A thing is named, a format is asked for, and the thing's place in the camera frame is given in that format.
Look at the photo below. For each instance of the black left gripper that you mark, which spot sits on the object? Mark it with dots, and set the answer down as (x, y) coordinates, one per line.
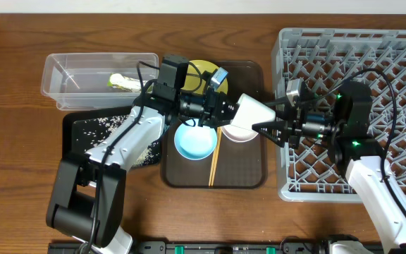
(213, 110)

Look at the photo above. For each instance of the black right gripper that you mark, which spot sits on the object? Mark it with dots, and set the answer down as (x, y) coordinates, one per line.
(294, 116)

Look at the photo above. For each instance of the pale green cup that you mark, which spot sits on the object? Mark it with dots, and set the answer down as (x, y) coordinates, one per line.
(250, 112)

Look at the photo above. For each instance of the light blue bowl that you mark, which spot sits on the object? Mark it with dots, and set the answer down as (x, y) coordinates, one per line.
(195, 142)

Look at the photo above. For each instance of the food wrapper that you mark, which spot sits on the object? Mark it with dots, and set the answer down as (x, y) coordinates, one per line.
(116, 80)

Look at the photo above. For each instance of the rice leftovers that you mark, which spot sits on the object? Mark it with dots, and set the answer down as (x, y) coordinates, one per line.
(143, 155)

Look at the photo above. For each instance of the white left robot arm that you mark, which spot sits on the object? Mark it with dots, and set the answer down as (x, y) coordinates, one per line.
(88, 194)

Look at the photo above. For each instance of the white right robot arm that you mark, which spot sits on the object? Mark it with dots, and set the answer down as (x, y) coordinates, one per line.
(358, 156)

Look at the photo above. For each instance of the grey dishwasher rack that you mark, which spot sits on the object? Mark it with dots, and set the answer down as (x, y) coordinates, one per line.
(322, 57)

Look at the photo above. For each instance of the clear plastic waste bin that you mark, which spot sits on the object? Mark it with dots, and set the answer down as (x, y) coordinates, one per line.
(80, 81)

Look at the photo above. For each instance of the black waste tray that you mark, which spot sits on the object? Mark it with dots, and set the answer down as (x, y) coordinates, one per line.
(111, 138)

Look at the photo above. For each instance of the left wooden chopstick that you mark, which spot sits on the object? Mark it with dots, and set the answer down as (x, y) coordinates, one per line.
(213, 157)

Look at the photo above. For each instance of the wooden chopstick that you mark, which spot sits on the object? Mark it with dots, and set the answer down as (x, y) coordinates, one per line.
(216, 157)
(213, 157)

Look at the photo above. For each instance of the right wooden chopstick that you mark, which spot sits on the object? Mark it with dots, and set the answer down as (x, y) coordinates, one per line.
(216, 157)

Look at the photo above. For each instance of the pink bowl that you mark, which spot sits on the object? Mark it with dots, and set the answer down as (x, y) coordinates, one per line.
(238, 135)

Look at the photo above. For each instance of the dark brown serving tray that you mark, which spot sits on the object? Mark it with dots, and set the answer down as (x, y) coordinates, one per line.
(239, 165)

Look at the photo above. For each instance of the yellow plate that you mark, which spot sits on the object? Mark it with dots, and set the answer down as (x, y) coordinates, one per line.
(192, 79)

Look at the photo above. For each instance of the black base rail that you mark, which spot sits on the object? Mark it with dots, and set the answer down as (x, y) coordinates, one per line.
(290, 245)

